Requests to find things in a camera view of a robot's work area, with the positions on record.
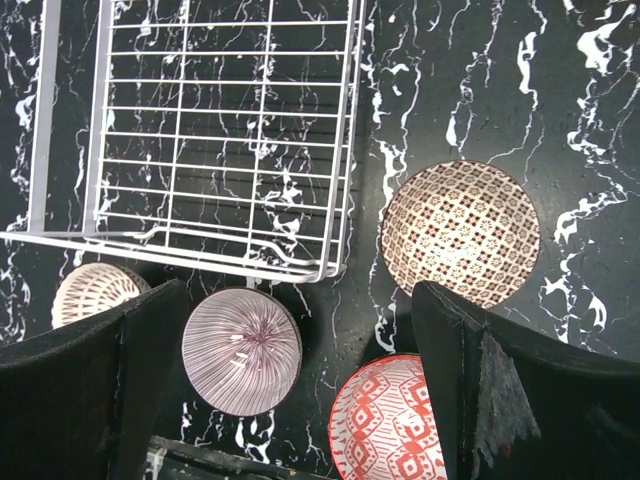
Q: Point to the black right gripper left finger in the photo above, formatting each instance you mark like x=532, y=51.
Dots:
x=81, y=401

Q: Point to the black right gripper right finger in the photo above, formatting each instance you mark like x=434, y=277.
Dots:
x=512, y=403

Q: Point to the red patterned bowl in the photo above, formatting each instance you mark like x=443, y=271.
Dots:
x=382, y=424

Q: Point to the purple striped bowl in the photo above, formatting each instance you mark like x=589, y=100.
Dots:
x=242, y=351

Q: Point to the brown floral patterned bowl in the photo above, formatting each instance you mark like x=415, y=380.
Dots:
x=465, y=225

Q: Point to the white brown lattice bowl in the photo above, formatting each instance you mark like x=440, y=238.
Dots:
x=93, y=288

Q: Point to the white wire dish rack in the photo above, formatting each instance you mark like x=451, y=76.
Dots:
x=220, y=137

